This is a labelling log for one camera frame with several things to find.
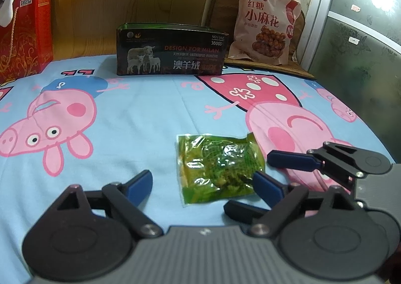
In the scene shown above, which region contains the clear green pickle packet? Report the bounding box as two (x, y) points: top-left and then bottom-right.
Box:
(176, 132), (267, 208)

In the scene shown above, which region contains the woven rattan chair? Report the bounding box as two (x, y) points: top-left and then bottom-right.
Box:
(211, 0), (316, 80)

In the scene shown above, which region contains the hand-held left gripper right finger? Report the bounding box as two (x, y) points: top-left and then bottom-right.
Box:
(247, 172), (361, 237)

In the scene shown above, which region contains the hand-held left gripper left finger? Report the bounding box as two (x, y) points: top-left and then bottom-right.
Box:
(47, 170), (163, 238)

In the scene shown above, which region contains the cartoon pig printed blanket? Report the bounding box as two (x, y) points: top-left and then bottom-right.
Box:
(0, 53), (396, 284)

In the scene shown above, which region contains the black sheep print box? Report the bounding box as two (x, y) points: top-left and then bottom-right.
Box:
(116, 23), (230, 77)

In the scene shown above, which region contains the pink snack bag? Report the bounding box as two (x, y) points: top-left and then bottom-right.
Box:
(227, 0), (302, 66)

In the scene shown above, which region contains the red gift bag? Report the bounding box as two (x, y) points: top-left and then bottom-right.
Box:
(0, 0), (54, 84)

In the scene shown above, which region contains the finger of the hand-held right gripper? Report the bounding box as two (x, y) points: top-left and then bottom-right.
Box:
(267, 141), (367, 192)
(223, 200), (273, 220)

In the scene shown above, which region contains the frosted glass sliding door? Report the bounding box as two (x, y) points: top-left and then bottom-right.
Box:
(309, 0), (401, 159)

